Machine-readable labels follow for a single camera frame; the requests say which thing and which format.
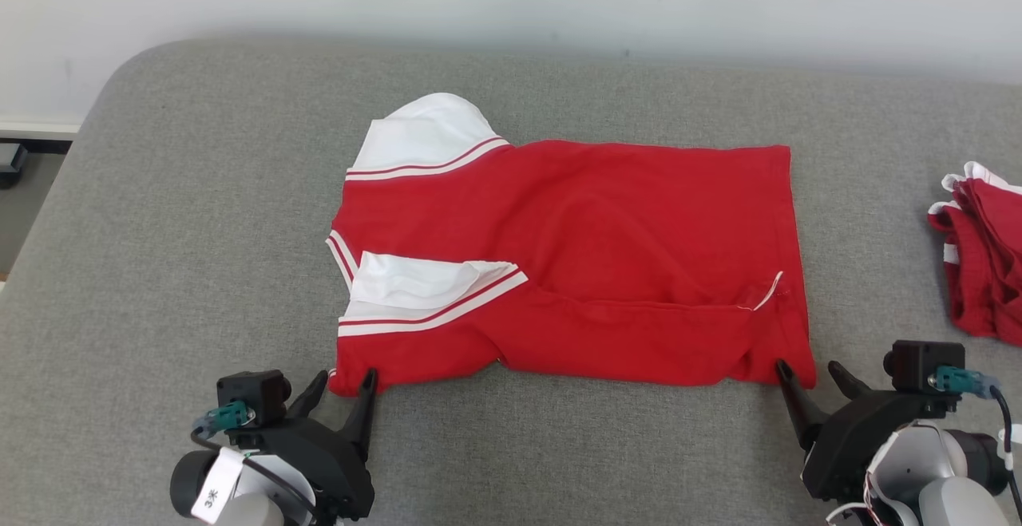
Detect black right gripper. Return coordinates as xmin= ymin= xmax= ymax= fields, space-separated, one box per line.
xmin=774 ymin=359 xmax=961 ymax=504

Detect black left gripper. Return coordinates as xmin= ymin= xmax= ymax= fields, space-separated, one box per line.
xmin=230 ymin=368 xmax=379 ymax=523

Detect red shorts with white trim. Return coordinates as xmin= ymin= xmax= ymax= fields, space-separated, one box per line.
xmin=927 ymin=160 xmax=1022 ymax=348

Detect red jersey with black lettering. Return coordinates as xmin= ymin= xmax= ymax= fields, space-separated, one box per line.
xmin=325 ymin=93 xmax=818 ymax=397

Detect grey metal bar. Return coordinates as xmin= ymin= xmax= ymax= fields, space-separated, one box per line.
xmin=0 ymin=141 xmax=30 ymax=189

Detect white baseboard strip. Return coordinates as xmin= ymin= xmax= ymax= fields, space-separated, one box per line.
xmin=0 ymin=117 xmax=82 ymax=142

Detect red white twisted wire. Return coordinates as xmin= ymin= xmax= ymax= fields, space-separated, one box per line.
xmin=825 ymin=430 xmax=907 ymax=526

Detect left cable with teal plug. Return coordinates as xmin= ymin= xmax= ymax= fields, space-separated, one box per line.
xmin=190 ymin=400 xmax=324 ymax=526

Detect cable with teal plug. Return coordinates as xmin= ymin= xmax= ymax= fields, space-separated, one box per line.
xmin=190 ymin=400 xmax=324 ymax=526
xmin=929 ymin=365 xmax=1022 ymax=515

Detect right cable with teal plug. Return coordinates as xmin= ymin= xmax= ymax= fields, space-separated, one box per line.
xmin=929 ymin=365 xmax=1022 ymax=515

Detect white paper cable label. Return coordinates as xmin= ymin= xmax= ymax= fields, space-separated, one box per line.
xmin=190 ymin=447 xmax=245 ymax=525

